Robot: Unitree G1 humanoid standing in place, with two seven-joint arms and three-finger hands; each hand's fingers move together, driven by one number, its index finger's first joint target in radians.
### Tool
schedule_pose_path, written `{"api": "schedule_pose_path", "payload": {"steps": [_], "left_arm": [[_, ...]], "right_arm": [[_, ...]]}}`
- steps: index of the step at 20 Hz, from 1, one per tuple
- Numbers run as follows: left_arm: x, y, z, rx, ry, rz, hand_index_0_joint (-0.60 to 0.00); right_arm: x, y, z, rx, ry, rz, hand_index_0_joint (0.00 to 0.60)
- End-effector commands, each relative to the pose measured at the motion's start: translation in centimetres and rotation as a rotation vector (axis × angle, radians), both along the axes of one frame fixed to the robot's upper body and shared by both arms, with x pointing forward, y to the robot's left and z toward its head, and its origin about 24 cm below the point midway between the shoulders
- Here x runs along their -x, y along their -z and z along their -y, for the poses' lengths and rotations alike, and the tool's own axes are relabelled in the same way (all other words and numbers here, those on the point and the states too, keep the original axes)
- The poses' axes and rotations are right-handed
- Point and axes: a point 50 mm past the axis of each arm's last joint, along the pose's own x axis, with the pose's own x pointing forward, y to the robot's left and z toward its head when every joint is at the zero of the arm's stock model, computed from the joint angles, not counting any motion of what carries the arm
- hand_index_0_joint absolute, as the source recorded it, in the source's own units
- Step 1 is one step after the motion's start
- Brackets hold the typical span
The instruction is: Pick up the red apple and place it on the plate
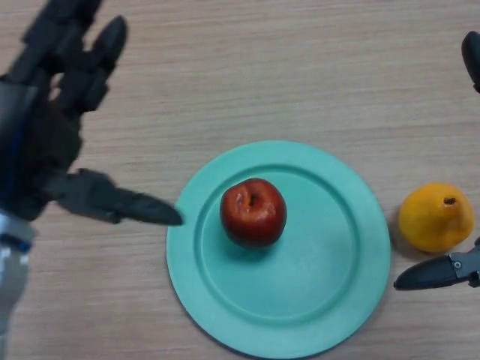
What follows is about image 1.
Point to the red apple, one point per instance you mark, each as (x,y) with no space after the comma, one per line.
(253,213)

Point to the green round plate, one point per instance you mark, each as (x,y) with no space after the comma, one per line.
(318,270)

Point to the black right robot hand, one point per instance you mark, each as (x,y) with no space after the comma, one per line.
(431,273)

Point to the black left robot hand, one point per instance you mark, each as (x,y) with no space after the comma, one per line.
(41,135)

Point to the yellow pear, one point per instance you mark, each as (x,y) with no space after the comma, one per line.
(431,221)

